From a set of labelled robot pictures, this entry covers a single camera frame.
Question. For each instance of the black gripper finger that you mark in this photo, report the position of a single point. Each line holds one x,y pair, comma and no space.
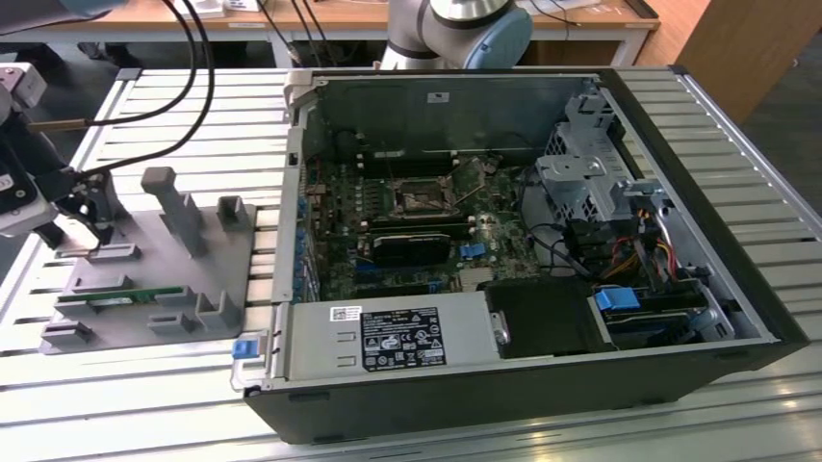
54,233
98,207

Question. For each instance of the black RAM slot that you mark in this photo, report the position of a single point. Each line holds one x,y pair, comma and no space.
417,222
417,230

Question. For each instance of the CPU socket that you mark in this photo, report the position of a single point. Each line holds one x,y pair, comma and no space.
423,199

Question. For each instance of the grey parts rack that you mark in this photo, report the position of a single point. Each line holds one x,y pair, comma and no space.
166,281

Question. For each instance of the green RAM stick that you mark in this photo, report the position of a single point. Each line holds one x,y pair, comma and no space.
148,294

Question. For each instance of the blue case latch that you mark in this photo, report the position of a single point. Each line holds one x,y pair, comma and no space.
245,349

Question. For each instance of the silver power supply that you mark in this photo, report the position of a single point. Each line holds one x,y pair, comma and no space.
320,337

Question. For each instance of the plain white box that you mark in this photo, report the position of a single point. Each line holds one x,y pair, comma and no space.
208,9

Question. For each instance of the white box with blue print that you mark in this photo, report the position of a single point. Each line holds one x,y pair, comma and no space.
245,5

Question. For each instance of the black graphics card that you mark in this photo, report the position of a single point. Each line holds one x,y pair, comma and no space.
411,250

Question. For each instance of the wooden desk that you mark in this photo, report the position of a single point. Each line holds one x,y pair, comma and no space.
359,15

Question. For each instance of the blue board connector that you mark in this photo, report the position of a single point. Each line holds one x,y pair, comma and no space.
469,250

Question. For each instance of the thin metal locking lever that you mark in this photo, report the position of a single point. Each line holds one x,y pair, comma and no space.
476,191

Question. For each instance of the silver chipset heatsink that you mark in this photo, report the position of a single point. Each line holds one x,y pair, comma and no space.
475,280

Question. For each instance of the green motherboard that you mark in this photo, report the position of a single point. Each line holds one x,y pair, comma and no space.
500,231

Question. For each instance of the black PC case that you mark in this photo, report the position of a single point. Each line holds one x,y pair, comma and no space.
449,409

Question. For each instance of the silver metal drive cage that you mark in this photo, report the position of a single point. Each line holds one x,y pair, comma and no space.
571,187

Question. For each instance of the blue disk carrier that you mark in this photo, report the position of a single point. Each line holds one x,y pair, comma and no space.
616,299

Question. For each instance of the white papers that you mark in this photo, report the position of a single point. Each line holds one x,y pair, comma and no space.
577,5

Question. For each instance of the wooden cabinet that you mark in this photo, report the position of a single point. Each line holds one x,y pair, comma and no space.
738,48

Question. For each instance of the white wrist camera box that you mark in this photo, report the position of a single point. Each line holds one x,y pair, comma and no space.
22,86

